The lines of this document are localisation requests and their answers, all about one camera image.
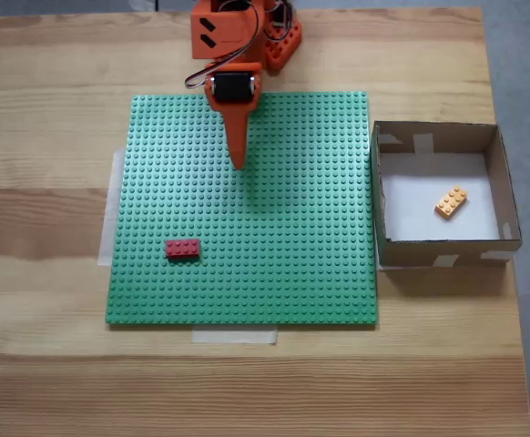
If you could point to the yellow lego block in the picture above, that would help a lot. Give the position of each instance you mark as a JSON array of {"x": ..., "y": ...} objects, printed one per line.
[{"x": 451, "y": 203}]

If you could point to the green lego baseplate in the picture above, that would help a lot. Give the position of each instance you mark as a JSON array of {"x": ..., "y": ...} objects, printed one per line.
[{"x": 247, "y": 214}]

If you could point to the red lego block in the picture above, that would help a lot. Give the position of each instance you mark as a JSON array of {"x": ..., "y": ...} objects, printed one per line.
[{"x": 183, "y": 249}]

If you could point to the cardboard box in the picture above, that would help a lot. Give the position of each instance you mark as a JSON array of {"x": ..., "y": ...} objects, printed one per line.
[{"x": 506, "y": 182}]

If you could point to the masking tape strip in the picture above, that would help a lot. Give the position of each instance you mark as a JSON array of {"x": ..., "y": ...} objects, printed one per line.
[
  {"x": 110, "y": 205},
  {"x": 234, "y": 336}
]

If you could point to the white paper sheet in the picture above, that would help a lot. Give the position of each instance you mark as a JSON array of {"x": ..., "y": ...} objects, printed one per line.
[{"x": 410, "y": 200}]

